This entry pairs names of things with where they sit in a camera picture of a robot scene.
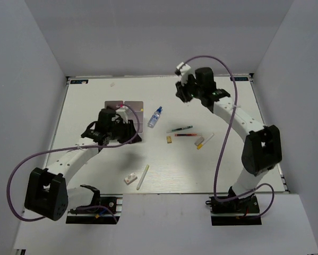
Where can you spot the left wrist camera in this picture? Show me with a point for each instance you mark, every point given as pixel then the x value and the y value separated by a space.
pixel 122 112

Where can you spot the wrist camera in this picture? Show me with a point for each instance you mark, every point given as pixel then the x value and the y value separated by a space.
pixel 183 70
pixel 122 112

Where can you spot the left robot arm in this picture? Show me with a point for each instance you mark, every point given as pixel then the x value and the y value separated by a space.
pixel 47 191

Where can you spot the white correction tape dispenser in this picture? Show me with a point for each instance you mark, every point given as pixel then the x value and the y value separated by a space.
pixel 130 179

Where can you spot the blue cap spray bottle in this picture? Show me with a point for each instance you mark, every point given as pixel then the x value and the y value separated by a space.
pixel 154 118

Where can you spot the white divided organizer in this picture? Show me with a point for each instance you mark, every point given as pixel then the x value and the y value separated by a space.
pixel 138 119
pixel 112 104

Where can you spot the dark corner label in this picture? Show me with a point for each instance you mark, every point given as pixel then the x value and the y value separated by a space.
pixel 240 78
pixel 79 81

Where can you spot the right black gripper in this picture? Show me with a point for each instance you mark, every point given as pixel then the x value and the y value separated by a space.
pixel 181 90

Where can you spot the dark corner label right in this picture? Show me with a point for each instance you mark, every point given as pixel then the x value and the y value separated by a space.
pixel 240 78

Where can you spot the white eraser block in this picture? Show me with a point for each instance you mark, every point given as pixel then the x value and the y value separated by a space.
pixel 199 141

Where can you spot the green gel pen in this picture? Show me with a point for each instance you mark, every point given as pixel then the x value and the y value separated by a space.
pixel 179 129

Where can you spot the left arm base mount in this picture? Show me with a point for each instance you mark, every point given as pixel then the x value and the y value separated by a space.
pixel 106 211

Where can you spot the left white divided organizer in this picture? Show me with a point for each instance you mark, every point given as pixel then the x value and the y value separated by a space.
pixel 112 104

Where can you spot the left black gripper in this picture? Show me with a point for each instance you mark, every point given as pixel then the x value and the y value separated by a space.
pixel 130 132

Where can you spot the dark corner label left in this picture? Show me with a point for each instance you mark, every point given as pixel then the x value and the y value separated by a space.
pixel 79 81

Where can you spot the pale yellow pen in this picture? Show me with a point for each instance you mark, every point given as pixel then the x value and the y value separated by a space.
pixel 142 177

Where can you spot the red pen orange cap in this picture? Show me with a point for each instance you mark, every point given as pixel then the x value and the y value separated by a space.
pixel 187 135

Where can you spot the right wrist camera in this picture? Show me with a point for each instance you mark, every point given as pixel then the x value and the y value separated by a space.
pixel 183 70

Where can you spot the right white divided organizer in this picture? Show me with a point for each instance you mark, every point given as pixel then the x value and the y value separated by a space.
pixel 138 119

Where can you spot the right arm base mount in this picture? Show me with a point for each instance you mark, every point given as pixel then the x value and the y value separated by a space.
pixel 235 212

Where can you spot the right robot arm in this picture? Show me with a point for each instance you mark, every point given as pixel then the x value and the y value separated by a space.
pixel 262 144

